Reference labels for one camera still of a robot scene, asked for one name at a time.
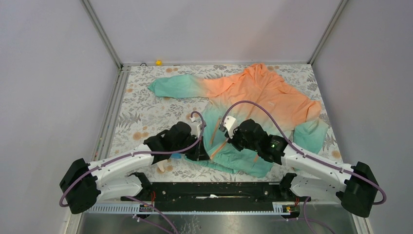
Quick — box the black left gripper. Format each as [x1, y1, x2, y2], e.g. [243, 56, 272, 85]
[172, 134, 209, 161]

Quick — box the mint and orange zip jacket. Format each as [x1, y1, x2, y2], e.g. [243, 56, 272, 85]
[149, 64, 328, 178]

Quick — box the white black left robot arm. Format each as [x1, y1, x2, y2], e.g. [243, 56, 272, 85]
[59, 120, 205, 214]

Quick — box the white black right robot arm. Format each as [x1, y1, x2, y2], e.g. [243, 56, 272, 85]
[221, 117, 378, 217]

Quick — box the floral patterned table mat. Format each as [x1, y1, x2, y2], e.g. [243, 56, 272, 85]
[110, 64, 342, 182]

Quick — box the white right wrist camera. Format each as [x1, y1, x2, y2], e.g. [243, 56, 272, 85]
[219, 116, 239, 139]

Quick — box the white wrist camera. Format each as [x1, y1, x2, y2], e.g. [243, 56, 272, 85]
[219, 116, 239, 139]
[189, 117, 203, 137]

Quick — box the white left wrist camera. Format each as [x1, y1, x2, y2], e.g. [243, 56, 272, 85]
[189, 117, 203, 137]

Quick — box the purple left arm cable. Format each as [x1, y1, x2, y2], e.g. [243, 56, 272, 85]
[59, 111, 207, 234]

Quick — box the aluminium frame post left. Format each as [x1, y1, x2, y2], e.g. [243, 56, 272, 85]
[80, 0, 123, 70]

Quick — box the aluminium frame post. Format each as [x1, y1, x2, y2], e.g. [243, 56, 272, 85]
[307, 0, 349, 65]
[80, 0, 123, 70]

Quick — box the aluminium frame post right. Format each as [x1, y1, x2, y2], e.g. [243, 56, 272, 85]
[307, 0, 349, 65]

